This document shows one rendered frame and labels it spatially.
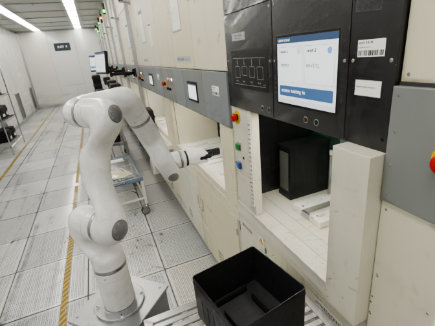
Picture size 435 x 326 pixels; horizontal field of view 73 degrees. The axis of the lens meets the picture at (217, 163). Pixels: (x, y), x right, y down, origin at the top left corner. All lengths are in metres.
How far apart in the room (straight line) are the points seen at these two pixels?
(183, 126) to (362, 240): 2.22
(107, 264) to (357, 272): 0.81
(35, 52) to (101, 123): 13.67
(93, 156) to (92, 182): 0.09
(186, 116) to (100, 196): 1.88
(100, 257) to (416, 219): 0.97
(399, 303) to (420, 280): 0.11
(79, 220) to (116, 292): 0.31
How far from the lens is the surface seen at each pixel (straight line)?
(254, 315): 1.19
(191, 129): 2.86
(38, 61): 14.61
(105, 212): 1.05
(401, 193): 0.79
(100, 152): 1.04
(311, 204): 1.56
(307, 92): 0.97
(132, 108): 1.15
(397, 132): 0.76
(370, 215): 0.84
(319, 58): 0.92
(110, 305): 1.29
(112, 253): 1.17
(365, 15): 0.81
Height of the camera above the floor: 1.66
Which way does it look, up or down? 21 degrees down
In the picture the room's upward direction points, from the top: 6 degrees counter-clockwise
